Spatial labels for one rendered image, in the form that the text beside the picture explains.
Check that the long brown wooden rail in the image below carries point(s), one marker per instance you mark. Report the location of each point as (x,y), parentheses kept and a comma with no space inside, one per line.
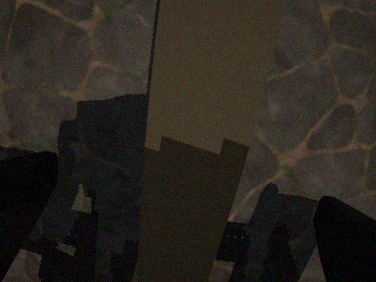
(211,63)

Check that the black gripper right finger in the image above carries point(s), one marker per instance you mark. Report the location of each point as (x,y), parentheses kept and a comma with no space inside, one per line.
(346,240)

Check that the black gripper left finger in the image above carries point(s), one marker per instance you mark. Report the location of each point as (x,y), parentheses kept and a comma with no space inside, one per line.
(26,183)

